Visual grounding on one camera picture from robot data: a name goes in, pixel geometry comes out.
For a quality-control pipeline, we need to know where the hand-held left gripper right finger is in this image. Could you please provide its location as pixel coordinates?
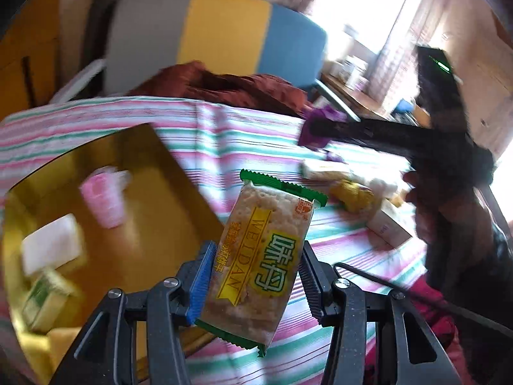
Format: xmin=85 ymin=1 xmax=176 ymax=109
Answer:
xmin=300 ymin=241 xmax=466 ymax=385

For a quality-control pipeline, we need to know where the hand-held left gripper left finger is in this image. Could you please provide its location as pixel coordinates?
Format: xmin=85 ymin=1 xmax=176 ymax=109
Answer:
xmin=48 ymin=241 xmax=219 ymax=385

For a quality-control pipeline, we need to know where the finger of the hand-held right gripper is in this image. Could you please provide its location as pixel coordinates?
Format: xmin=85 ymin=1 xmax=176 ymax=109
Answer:
xmin=308 ymin=115 xmax=431 ymax=159

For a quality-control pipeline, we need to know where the purple snack packet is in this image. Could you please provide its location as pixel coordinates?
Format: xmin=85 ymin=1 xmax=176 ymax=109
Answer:
xmin=324 ymin=150 xmax=349 ymax=166
xmin=299 ymin=104 xmax=347 ymax=151

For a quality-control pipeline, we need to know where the green edged cracker packet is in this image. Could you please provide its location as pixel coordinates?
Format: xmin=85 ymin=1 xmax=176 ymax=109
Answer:
xmin=194 ymin=168 xmax=329 ymax=357

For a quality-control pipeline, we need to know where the white snack packet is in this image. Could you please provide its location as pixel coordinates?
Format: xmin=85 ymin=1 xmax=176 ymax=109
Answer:
xmin=300 ymin=158 xmax=353 ymax=181
xmin=369 ymin=176 xmax=398 ymax=200

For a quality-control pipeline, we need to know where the yellow snack packet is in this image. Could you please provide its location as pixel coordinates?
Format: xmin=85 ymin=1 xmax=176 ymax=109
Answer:
xmin=331 ymin=178 xmax=375 ymax=213

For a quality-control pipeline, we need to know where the person's right hand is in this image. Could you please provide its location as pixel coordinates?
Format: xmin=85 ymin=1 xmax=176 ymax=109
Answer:
xmin=403 ymin=168 xmax=495 ymax=293

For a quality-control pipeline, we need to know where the wooden desk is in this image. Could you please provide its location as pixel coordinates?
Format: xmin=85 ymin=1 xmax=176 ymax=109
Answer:
xmin=321 ymin=68 xmax=397 ymax=121

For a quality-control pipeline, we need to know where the patterned pink curtain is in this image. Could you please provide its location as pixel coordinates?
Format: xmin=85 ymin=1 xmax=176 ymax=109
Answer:
xmin=377 ymin=0 xmax=437 ymax=109

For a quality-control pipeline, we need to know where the white cardboard box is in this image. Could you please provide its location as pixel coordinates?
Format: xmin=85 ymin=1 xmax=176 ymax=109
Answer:
xmin=366 ymin=198 xmax=413 ymax=249

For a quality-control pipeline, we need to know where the red clothing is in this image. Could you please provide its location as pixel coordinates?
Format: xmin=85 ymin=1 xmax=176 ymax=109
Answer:
xmin=405 ymin=277 xmax=458 ymax=385

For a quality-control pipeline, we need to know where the pink snack packet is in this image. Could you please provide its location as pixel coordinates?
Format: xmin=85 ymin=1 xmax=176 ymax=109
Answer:
xmin=79 ymin=166 xmax=133 ymax=229

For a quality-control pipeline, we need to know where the striped bed sheet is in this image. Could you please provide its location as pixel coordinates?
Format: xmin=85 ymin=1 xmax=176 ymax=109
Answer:
xmin=0 ymin=95 xmax=429 ymax=385

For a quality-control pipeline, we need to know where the red-brown padded jacket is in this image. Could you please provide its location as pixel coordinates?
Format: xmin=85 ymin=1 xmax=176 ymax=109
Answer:
xmin=126 ymin=61 xmax=317 ymax=119

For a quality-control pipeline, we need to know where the white flat packet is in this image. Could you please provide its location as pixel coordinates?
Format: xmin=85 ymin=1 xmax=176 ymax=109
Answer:
xmin=20 ymin=213 xmax=87 ymax=275

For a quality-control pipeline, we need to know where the green and yellow carton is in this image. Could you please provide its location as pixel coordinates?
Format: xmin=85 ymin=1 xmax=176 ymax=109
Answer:
xmin=22 ymin=269 xmax=81 ymax=331

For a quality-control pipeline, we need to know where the grey yellow blue armchair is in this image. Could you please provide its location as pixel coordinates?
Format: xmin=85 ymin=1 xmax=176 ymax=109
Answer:
xmin=104 ymin=0 xmax=327 ymax=97

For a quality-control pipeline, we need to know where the yellow wooden cabinet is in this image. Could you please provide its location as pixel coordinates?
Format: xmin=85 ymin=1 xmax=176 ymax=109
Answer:
xmin=0 ymin=0 xmax=67 ymax=123

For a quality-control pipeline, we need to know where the black cable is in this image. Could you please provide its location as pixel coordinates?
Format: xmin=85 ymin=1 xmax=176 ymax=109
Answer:
xmin=332 ymin=262 xmax=513 ymax=338

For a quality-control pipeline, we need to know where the white bed rail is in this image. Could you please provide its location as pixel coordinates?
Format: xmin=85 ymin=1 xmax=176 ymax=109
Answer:
xmin=50 ymin=59 xmax=107 ymax=103

